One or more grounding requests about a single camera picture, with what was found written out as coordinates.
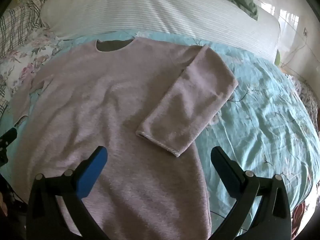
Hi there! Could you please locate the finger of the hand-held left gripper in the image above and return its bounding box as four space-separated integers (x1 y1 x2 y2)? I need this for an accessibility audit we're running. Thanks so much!
0 127 18 167

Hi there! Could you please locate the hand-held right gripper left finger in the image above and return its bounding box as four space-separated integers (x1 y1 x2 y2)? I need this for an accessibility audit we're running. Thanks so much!
26 146 110 240

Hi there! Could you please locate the rose print pillow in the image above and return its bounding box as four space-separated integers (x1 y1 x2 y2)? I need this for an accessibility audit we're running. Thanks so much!
0 27 73 98

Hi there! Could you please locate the white ribbed blanket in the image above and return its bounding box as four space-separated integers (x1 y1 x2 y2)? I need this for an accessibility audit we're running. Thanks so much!
40 0 282 65

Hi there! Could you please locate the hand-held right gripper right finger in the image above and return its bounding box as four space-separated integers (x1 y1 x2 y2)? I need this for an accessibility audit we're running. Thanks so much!
211 146 292 240

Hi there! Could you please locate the dark floral cloth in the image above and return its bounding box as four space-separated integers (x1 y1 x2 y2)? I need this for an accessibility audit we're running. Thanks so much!
287 74 320 133

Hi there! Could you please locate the thin cable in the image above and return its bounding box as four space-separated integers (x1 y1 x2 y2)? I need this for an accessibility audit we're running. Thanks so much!
280 34 320 70

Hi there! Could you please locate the plaid cloth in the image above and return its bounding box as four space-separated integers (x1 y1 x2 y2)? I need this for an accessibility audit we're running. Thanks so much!
0 0 50 120

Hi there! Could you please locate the teal floral bed sheet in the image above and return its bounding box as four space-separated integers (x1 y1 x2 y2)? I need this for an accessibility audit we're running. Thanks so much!
0 30 320 240

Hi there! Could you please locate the pink sweater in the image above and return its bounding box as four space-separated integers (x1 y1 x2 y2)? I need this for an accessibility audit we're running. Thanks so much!
10 37 238 240

